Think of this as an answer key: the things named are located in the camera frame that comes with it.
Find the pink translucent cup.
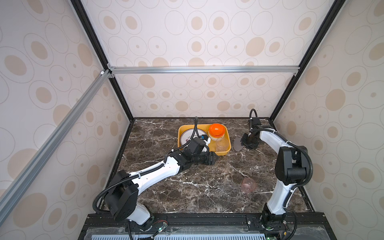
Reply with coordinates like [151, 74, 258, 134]
[241, 178, 257, 194]

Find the grey translucent cup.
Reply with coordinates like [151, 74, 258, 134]
[233, 138, 244, 152]

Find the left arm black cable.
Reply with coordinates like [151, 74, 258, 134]
[172, 116, 200, 154]

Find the right black frame post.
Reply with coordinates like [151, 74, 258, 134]
[270, 0, 347, 122]

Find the diagonal aluminium bar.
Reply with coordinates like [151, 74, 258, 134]
[1, 70, 111, 225]

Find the left black frame post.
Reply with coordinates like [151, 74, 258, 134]
[70, 0, 134, 121]

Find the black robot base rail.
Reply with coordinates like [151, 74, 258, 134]
[79, 212, 336, 240]

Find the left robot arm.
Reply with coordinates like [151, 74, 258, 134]
[93, 135, 219, 228]

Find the cream and orange bowl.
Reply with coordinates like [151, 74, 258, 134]
[209, 134, 225, 142]

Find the horizontal aluminium bar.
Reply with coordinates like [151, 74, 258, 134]
[110, 66, 300, 75]

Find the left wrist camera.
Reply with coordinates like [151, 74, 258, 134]
[201, 135, 211, 146]

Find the yellow plastic bin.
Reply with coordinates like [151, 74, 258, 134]
[178, 124, 232, 156]

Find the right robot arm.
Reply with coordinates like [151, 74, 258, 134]
[241, 116, 314, 226]

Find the orange plastic bowl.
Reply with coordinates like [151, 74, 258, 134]
[208, 124, 226, 136]

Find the black frame post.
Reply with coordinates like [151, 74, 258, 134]
[270, 0, 347, 122]
[70, 0, 134, 121]

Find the clear plastic cup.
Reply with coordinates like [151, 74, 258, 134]
[216, 139, 230, 152]

